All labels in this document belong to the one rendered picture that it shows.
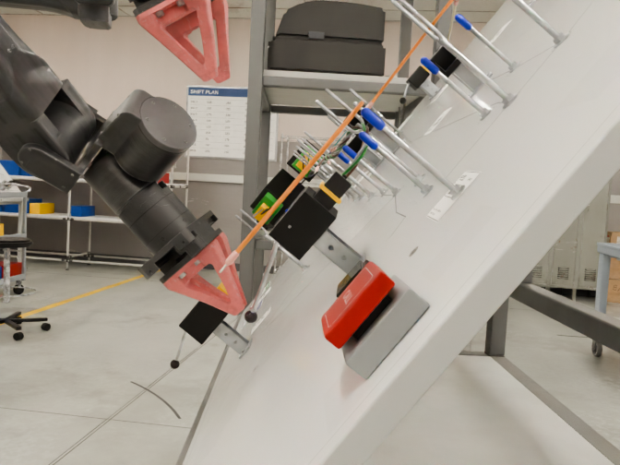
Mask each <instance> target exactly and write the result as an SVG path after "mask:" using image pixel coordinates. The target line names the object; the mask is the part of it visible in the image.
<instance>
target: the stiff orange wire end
mask: <svg viewBox="0 0 620 465"><path fill-rule="evenodd" d="M363 105H364V102H363V101H360V102H359V104H358V105H357V106H356V107H355V108H354V109H353V110H352V112H351V113H350V115H349V116H348V117H347V118H346V119H345V121H344V122H343V123H342V124H341V125H340V127H339V128H338V129H337V130H336V131H335V133H334V134H333V135H332V136H331V137H330V139H329V140H328V141H327V142H326V143H325V145H324V146H323V147H322V148H321V149H320V151H319V152H318V153H317V154H316V155H315V157H314V158H313V159H312V160H311V161H310V162H309V163H308V164H307V165H306V166H305V168H304V169H303V170H302V171H301V173H300V174H299V175H298V176H297V177H296V179H295V180H294V181H293V182H292V184H291V185H290V186H289V187H288V188H287V189H286V191H285V192H284V193H283V194H282V195H281V197H280V198H279V199H278V200H277V202H276V203H275V204H274V205H273V206H272V208H271V209H270V210H269V211H268V212H267V214H266V215H265V216H264V217H263V218H262V220H261V221H260V222H259V223H258V224H257V226H256V227H255V228H254V229H253V230H252V232H250V233H249V234H248V235H247V237H246V238H245V239H244V240H243V242H242V243H241V244H240V245H239V246H238V248H237V249H236V250H234V251H233V252H232V253H231V254H230V255H229V256H228V258H227V259H226V261H225V265H224V266H223V268H222V269H221V270H220V273H222V272H223V271H224V269H225V268H226V267H227V266H230V265H231V264H232V263H233V261H234V260H235V259H236V258H237V257H238V256H239V253H240V252H241V251H242V250H243V249H244V247H245V246H246V245H247V244H248V242H249V241H250V240H251V239H252V238H253V237H254V235H255V234H256V233H257V232H258V230H259V229H260V228H261V227H262V226H263V224H264V223H265V222H266V221H267V220H268V218H269V217H270V216H271V215H272V214H273V212H274V211H275V210H276V209H277V208H278V206H279V205H280V204H281V203H282V202H283V200H284V199H285V198H286V197H287V196H288V195H289V194H290V193H291V191H292V190H293V189H294V188H295V187H296V186H297V185H298V183H299V182H300V181H301V180H302V179H303V177H304V176H305V175H306V174H307V172H308V171H309V170H310V169H311V168H312V166H313V165H314V164H315V163H316V162H317V160H318V159H319V158H320V157H321V156H322V154H323V153H324V152H325V151H326V150H327V148H328V147H329V146H330V145H331V144H332V142H333V141H334V140H335V139H336V138H337V136H338V135H339V134H340V133H341V131H342V130H343V129H344V128H345V127H346V126H347V124H348V123H349V122H350V121H351V120H352V118H353V117H354V116H355V115H356V114H357V112H358V111H359V110H360V109H361V107H362V106H363Z"/></svg>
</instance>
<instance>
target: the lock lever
mask: <svg viewBox="0 0 620 465"><path fill-rule="evenodd" d="M278 246H279V243H278V242H277V241H275V242H274V245H273V247H272V251H271V254H270V257H269V260H268V263H267V266H266V269H265V272H264V275H263V278H262V280H261V282H260V285H259V288H258V291H257V293H256V298H255V300H254V303H253V305H252V306H250V311H251V312H252V313H257V310H256V308H257V305H258V302H259V300H260V297H261V294H262V292H263V290H264V287H265V284H266V281H267V278H268V274H269V272H270V269H271V266H272V263H273V260H274V257H275V255H276V252H277V249H278Z"/></svg>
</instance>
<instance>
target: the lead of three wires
mask: <svg viewBox="0 0 620 465"><path fill-rule="evenodd" d="M356 125H357V126H356V127H355V128H356V129H362V130H363V131H364V132H365V133H367V134H368V135H369V136H371V135H370V132H369V127H368V126H367V125H365V124H364V123H361V124H359V123H357V124H356ZM367 148H368V146H367V145H366V144H365V143H364V142H363V143H362V146H361V149H360V150H359V152H358V153H357V155H356V156H355V158H354V160H353V161H352V163H351V165H350V167H349V168H348V169H347V170H346V171H345V172H344V173H343V174H342V175H344V174H345V175H346V176H347V177H349V176H350V175H351V174H352V172H353V171H354V170H355V169H356V167H357V166H358V164H359V162H360V160H361V159H362V158H363V156H364V154H365V153H366V151H367Z"/></svg>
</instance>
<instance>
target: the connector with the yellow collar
mask: <svg viewBox="0 0 620 465"><path fill-rule="evenodd" d="M347 178H348V177H347V176H346V175H345V174H344V175H341V173H340V172H339V171H337V170H336V171H335V172H334V173H333V174H332V175H331V176H330V177H329V178H328V179H327V181H326V182H325V183H324V186H325V187H326V188H327V189H328V190H329V191H330V192H332V193H333V194H334V195H335V196H336V197H338V198H341V197H342V196H343V195H344V194H345V192H346V191H347V190H348V189H349V188H350V187H351V186H352V183H351V182H350V181H349V180H348V179H347ZM313 198H314V199H316V200H317V201H318V202H319V203H320V204H322V205H323V206H324V207H325V208H326V209H328V210H331V209H332V207H333V206H334V205H335V204H336V203H337V202H336V201H335V200H334V199H332V198H331V197H330V196H329V195H328V194H327V193H325V192H324V191H323V190H322V189H321V188H319V190H318V191H317V192H316V193H315V194H314V196H313Z"/></svg>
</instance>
